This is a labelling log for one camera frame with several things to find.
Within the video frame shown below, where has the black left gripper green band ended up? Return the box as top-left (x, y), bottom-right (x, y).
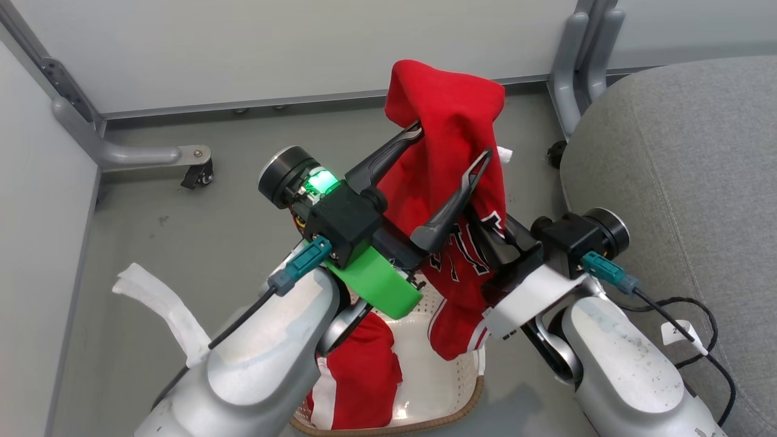
top-left (302, 121), bottom-right (494, 320)

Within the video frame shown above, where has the black right gripper white band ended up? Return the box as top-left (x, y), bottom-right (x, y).
top-left (464, 205), bottom-right (603, 342)

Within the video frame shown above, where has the red jersey with lettering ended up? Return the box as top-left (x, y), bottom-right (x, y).
top-left (376, 59), bottom-right (507, 362)

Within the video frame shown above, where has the red garment with white stripe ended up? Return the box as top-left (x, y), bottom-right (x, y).
top-left (307, 311), bottom-right (403, 430)

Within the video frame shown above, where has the cream perforated laundry basket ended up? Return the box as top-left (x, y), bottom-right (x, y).
top-left (290, 276), bottom-right (486, 436)

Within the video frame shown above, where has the white cloth strip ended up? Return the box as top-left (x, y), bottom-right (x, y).
top-left (112, 262), bottom-right (211, 368)

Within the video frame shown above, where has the black right arm cable teal plug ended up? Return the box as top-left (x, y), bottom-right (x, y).
top-left (582, 252), bottom-right (738, 427)

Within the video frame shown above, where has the black arm cable teal plug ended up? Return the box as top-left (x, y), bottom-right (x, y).
top-left (582, 252), bottom-right (738, 427)
top-left (152, 237), bottom-right (333, 407)

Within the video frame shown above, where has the black left arm cable teal plug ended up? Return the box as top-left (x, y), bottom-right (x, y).
top-left (152, 237), bottom-right (333, 407)

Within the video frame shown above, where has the grey forked partition post foot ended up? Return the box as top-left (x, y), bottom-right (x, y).
top-left (548, 0), bottom-right (626, 140)

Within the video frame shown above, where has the grey aluminium base rail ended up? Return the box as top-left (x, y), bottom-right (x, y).
top-left (100, 64), bottom-right (659, 122)

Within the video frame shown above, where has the white cable tag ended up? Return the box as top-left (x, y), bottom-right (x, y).
top-left (660, 320), bottom-right (696, 348)

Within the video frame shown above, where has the grey corner post with bracket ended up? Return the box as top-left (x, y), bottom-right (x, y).
top-left (0, 0), bottom-right (105, 135)

